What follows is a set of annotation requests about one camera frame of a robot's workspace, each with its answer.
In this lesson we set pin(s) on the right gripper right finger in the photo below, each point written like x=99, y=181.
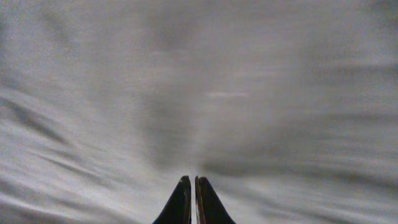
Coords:
x=210, y=209

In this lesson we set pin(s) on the light blue jeans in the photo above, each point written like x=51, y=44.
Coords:
x=288, y=107

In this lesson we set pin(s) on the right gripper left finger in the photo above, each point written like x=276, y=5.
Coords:
x=178, y=210

